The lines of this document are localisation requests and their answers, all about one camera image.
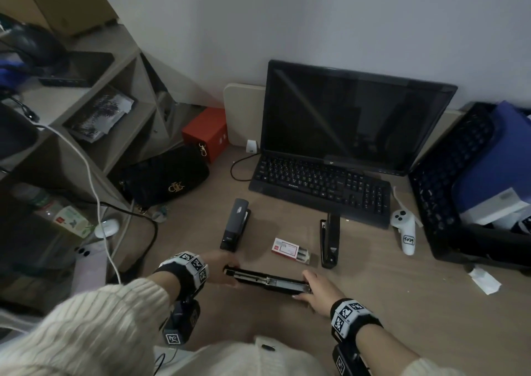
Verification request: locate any black perforated file basket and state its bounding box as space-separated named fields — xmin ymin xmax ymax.
xmin=408 ymin=102 xmax=531 ymax=271

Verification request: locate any cream knitted sweater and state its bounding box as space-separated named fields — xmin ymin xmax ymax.
xmin=153 ymin=336 xmax=332 ymax=376

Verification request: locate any green white packet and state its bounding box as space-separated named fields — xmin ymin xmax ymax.
xmin=35 ymin=203 xmax=94 ymax=239

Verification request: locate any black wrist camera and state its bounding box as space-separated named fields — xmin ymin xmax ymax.
xmin=332 ymin=344 xmax=372 ymax=376
xmin=162 ymin=301 xmax=201 ymax=347

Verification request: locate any thick black cable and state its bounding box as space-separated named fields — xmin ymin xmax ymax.
xmin=99 ymin=201 xmax=159 ymax=273

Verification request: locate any white computer mouse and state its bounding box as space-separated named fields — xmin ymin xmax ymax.
xmin=94 ymin=218 xmax=122 ymax=238

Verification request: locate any beige shelf unit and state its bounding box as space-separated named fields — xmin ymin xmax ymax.
xmin=0 ymin=23 xmax=208 ymax=223

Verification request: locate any pale smartphone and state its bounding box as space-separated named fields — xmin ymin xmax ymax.
xmin=72 ymin=245 xmax=108 ymax=289

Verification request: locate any white handheld controller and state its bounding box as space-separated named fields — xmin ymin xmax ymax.
xmin=389 ymin=187 xmax=423 ymax=256

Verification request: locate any red white staples box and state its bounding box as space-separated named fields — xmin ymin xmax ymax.
xmin=272 ymin=237 xmax=312 ymax=264

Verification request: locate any black handbag gold logo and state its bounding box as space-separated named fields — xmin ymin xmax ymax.
xmin=118 ymin=145 xmax=210 ymax=211

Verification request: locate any blue folder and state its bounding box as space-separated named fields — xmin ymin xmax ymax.
xmin=452 ymin=101 xmax=531 ymax=215

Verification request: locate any black camera cable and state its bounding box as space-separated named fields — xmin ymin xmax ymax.
xmin=153 ymin=348 xmax=179 ymax=376

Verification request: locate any person's right forearm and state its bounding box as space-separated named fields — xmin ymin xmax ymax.
xmin=356 ymin=321 xmax=457 ymax=376

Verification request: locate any crumpled white paper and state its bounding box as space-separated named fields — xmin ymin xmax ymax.
xmin=467 ymin=265 xmax=502 ymax=294

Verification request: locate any thin black keyboard cable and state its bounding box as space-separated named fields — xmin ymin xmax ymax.
xmin=230 ymin=153 xmax=262 ymax=182

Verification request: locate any black keyboard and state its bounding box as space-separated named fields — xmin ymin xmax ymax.
xmin=248 ymin=154 xmax=392 ymax=229

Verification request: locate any slim black stapler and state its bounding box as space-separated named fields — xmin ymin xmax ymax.
xmin=223 ymin=265 xmax=313 ymax=296

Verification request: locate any white cardboard box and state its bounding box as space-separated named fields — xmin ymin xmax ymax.
xmin=459 ymin=187 xmax=531 ymax=226

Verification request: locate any person's left forearm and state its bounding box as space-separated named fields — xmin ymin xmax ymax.
xmin=0 ymin=270 xmax=183 ymax=376

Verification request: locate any black white picture booklet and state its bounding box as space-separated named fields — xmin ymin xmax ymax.
xmin=64 ymin=87 xmax=137 ymax=143

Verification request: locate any grey top stapler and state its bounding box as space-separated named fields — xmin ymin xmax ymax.
xmin=220 ymin=198 xmax=253 ymax=252

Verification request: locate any white cable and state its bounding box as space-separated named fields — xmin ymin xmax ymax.
xmin=37 ymin=123 xmax=123 ymax=285

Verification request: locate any black computer monitor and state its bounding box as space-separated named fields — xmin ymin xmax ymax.
xmin=259 ymin=59 xmax=459 ymax=176

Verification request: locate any small black stapler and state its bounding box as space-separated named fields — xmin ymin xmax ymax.
xmin=319 ymin=212 xmax=342 ymax=269

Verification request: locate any person's right hand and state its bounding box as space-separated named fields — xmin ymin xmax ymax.
xmin=292 ymin=269 xmax=348 ymax=317

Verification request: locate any person's left hand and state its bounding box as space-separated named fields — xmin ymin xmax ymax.
xmin=199 ymin=249 xmax=246 ymax=290

